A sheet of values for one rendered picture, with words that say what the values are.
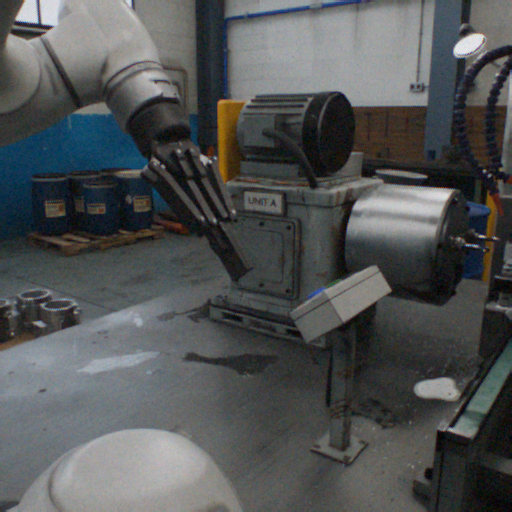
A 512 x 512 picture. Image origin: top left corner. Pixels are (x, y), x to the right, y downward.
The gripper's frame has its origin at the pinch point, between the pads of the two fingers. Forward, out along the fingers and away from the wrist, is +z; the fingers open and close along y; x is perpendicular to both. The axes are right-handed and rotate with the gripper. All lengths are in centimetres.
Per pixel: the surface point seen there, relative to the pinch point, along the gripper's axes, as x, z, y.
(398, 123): 147, -126, 556
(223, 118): 26, -41, 56
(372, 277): -3.5, 11.8, 22.2
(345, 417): 9.8, 28.1, 16.0
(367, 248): 9, 6, 50
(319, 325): -0.1, 13.8, 8.5
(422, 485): 2.1, 40.1, 13.4
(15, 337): 238, -58, 94
